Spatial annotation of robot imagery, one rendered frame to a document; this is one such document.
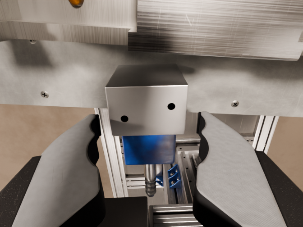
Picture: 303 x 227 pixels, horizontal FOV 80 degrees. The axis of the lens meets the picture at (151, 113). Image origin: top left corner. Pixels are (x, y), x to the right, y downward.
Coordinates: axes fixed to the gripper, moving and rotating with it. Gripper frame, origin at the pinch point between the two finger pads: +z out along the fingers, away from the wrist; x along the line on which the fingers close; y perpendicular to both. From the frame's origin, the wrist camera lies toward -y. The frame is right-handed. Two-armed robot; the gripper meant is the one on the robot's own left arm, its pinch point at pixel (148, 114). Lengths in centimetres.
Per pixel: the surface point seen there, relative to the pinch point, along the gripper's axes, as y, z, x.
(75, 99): 0.7, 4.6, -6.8
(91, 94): 0.3, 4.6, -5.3
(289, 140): 68, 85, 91
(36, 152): 73, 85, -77
